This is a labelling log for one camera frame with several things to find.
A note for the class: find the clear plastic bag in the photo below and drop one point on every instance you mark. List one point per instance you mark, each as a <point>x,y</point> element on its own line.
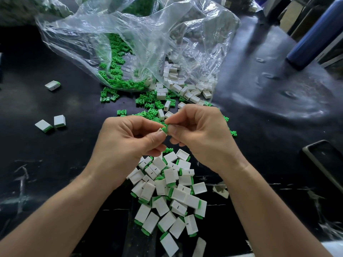
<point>198,34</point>

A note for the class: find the pile of assembled white-green pieces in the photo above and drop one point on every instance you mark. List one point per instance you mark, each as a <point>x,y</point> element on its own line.
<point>169,206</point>

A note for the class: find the black smartphone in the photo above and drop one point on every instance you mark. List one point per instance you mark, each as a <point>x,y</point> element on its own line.
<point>326,166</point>

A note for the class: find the plastic bag full of green pieces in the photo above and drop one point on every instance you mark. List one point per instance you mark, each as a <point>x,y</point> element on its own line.
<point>139,5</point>

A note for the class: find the pile of green clips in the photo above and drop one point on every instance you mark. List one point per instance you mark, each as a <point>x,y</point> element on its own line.
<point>115,72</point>

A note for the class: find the brown cardboard box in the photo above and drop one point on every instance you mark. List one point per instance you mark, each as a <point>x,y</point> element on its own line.
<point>289,16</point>

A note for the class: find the large bag of assembled pieces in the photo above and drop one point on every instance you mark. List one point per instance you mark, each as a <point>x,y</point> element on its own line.
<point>27,10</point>

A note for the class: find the person's left hand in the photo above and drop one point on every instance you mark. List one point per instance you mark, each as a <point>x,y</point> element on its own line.
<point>120,150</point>

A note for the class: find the assembled white-green part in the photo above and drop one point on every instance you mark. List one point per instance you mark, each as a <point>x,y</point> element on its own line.
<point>52,85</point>
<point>43,125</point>
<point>59,121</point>

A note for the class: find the person's right forearm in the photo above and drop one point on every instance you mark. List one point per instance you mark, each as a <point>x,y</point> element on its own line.
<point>273,216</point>

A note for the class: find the blue cylinder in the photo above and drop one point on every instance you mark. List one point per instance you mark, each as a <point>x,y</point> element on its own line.
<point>316,34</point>

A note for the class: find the white metal frame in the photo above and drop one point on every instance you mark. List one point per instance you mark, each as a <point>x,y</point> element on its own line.
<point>270,3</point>

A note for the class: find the person's right hand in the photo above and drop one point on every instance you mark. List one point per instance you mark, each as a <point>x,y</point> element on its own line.
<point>209,136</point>

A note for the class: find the person's left forearm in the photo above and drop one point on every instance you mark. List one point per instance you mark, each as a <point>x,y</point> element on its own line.
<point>53,222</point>

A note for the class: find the heap of white caps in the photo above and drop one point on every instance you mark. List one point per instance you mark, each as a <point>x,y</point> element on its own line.
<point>182,91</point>

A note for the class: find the green plastic part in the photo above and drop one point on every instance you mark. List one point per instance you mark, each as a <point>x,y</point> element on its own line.
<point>164,128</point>

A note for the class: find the empty white shell right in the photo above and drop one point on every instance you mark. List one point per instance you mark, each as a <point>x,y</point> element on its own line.
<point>220,190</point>

